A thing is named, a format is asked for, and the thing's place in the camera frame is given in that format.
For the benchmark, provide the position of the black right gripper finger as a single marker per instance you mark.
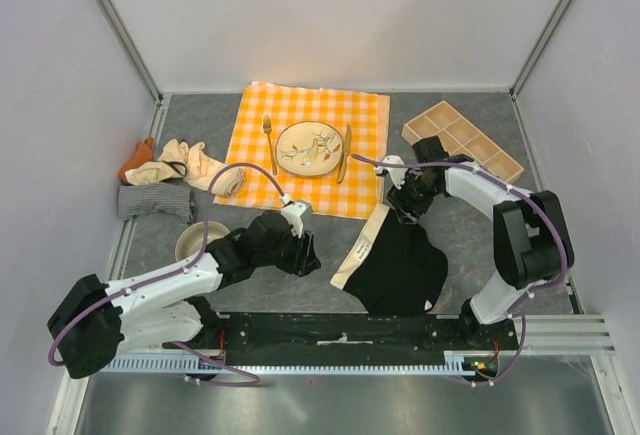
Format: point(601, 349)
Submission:
point(402, 216)
point(412, 218)

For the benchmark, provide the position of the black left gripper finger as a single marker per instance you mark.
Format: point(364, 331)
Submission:
point(305, 265)
point(307, 250)

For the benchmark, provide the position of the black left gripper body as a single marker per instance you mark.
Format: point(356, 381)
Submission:
point(288, 250)

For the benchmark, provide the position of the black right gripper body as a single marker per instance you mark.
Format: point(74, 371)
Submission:
point(415, 193)

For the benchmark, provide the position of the black cream garment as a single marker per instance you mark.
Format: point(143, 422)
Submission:
point(392, 268)

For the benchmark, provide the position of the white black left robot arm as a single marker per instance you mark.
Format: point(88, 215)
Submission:
point(97, 321)

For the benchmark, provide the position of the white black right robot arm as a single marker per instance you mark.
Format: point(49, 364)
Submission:
point(531, 243)

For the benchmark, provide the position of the orange checkered tablecloth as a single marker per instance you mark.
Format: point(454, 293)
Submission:
point(368, 115)

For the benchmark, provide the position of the wooden compartment tray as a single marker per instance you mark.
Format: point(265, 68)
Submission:
point(459, 136)

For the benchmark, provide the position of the gold table knife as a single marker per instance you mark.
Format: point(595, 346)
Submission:
point(347, 142)

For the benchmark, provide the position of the beige ceramic bowl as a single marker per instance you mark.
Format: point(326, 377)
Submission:
point(190, 241)

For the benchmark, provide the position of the bird pattern ceramic plate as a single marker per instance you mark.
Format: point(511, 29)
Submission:
point(309, 149)

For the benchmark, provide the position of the grey striped garment pile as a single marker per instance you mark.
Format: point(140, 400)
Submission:
point(167, 198)

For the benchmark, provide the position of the gold fork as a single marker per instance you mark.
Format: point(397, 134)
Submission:
point(267, 129)

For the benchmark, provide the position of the cream cloth garment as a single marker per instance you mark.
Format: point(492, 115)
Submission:
point(180, 161)

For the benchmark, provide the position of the orange cloth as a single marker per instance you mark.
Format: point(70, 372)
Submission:
point(143, 153)

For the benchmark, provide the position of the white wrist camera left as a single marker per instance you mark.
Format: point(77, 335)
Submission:
point(295, 212)

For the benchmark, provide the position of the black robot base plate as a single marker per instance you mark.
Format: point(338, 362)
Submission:
point(341, 340)

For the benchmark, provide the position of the white cable duct strip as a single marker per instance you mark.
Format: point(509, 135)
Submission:
point(178, 363)

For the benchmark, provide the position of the grey aluminium frame post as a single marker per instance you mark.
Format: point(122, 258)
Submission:
point(549, 29)

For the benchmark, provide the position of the left aluminium frame post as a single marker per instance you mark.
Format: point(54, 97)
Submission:
point(128, 45)

